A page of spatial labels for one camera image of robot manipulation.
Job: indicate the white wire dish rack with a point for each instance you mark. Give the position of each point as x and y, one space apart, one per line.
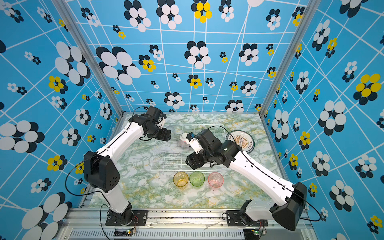
169 156

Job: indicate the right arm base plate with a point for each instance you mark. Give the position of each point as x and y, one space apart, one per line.
238 218

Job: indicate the clear drinking glass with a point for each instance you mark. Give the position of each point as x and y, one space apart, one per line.
173 131

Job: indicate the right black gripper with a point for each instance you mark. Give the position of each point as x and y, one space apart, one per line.
194 161

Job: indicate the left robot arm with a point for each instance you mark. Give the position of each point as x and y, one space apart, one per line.
101 166

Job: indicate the white plate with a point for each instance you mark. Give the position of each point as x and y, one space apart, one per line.
243 139

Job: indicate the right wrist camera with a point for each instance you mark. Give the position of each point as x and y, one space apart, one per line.
193 142

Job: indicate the aluminium front rail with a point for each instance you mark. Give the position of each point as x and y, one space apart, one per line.
176 224

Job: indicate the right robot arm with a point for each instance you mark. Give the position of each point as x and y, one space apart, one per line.
287 199

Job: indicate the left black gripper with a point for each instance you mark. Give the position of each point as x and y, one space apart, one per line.
164 136

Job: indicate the pink drinking glass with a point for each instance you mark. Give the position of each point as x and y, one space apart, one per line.
215 180

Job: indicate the yellow drinking glass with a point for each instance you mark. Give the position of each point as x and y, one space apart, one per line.
180 179

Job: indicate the green drinking glass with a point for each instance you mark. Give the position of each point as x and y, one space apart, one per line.
197 179

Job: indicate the striped ceramic bowl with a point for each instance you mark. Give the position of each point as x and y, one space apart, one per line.
183 141

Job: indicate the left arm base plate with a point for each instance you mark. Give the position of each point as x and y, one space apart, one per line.
127 218

